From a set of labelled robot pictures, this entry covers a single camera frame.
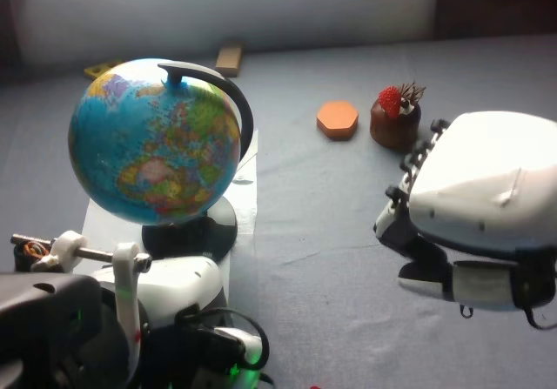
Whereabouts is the yellow cheese wedge toy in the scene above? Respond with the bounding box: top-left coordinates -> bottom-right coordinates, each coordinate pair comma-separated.
84,60 -> 126,79

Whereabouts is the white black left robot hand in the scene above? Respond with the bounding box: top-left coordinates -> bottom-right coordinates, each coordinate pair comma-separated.
93,256 -> 274,389

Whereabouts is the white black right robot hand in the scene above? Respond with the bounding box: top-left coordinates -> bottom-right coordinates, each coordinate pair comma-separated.
372,110 -> 557,330

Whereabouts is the orange hexagon block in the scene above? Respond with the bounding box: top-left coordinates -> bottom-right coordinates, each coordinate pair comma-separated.
316,99 -> 360,142

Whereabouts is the colourful globe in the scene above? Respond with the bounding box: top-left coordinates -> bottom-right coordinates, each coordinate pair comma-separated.
68,57 -> 256,263

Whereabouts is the brown wooden block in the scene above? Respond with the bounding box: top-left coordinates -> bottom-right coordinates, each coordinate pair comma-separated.
214,43 -> 245,78

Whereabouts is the grey table cloth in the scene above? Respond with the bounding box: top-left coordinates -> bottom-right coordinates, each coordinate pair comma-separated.
0,0 -> 557,389

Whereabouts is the chocolate cake toy with strawberry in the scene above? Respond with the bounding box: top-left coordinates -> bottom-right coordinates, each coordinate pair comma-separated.
369,81 -> 428,152

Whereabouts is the white paper sheet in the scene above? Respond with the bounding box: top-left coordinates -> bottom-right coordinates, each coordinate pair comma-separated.
84,126 -> 261,320

